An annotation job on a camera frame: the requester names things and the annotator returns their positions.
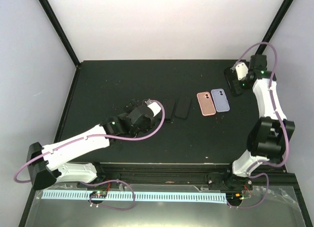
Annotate purple phone case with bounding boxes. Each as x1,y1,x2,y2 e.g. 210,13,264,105
211,89,230,113

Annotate pink phone case with phone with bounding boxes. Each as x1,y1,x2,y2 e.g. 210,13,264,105
197,92,216,116

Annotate black smartphone from pink case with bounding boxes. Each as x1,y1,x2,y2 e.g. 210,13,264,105
161,98,175,122

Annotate black smartphone from purple case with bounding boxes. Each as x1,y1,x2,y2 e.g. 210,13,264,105
175,96,191,119

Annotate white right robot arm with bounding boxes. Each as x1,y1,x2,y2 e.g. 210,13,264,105
223,54,295,190

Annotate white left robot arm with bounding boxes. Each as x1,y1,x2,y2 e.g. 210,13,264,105
26,100,165,190

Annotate left controller circuit board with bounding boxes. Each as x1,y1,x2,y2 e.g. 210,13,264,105
89,191,107,200

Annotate controller circuit board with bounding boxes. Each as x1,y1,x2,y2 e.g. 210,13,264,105
89,191,107,200
226,190,252,202

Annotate right controller circuit board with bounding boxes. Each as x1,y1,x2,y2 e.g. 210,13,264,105
226,190,252,202

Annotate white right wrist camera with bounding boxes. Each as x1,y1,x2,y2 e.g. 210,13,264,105
234,62,248,80

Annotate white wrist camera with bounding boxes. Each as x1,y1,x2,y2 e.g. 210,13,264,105
234,62,248,80
146,100,161,117

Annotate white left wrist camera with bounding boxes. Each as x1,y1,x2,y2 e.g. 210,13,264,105
146,100,161,117

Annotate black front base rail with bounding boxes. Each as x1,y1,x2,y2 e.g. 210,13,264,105
85,163,297,188

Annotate black right frame post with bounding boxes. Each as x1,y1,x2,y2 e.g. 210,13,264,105
262,0,294,43

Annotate black frame post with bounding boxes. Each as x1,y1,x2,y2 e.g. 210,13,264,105
38,0,80,67
262,0,294,43

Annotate white slotted cable duct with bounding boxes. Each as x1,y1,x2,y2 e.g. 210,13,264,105
41,190,227,204

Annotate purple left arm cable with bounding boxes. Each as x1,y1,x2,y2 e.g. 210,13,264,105
13,98,165,212

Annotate black left frame post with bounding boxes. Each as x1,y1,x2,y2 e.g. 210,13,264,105
38,0,80,67

